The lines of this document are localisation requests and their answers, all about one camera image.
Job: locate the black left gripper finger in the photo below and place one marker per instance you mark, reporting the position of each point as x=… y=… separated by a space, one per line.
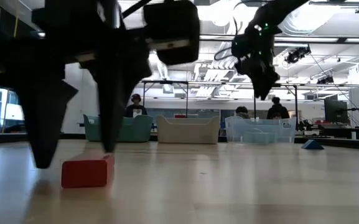
x=45 y=124
x=114 y=102

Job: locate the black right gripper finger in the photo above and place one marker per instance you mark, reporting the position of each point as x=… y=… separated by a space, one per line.
x=263 y=91

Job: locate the teal cube block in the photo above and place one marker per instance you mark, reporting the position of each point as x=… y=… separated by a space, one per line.
x=273 y=138

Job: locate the long red block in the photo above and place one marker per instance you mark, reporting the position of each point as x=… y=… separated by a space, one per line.
x=86 y=172

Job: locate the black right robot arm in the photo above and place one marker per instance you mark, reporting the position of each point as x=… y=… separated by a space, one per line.
x=278 y=12

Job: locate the person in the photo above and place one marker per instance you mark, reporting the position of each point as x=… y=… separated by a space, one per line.
x=277 y=110
x=135 y=110
x=242 y=113

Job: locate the green plastic bin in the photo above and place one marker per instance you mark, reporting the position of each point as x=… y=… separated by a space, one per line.
x=137 y=130

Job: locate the large black-framed window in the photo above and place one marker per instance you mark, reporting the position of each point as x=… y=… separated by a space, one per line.
x=11 y=112

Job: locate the clear plastic bin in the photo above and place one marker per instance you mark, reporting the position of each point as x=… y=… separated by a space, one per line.
x=285 y=130

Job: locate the small blue wedge block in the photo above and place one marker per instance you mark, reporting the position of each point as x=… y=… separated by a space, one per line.
x=312 y=145

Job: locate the black computer monitor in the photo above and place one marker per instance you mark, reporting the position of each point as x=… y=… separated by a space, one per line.
x=334 y=110

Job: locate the beige plastic bin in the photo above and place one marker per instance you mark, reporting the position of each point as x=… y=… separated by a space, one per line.
x=188 y=130

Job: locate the black cluttered desk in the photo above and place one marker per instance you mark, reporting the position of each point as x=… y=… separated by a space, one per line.
x=338 y=131

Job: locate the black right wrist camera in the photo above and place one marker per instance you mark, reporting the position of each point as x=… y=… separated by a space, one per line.
x=239 y=46

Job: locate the black metal frame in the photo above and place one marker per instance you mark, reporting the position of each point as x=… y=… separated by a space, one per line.
x=296 y=102
x=166 y=82

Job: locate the black ceiling camera cluster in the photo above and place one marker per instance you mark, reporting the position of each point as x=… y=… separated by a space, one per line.
x=326 y=80
x=297 y=55

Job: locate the silver ventilation duct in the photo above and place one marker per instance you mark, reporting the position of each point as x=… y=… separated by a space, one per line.
x=310 y=21

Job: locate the black ceiling light rail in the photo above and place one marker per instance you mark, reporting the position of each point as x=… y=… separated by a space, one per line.
x=341 y=40

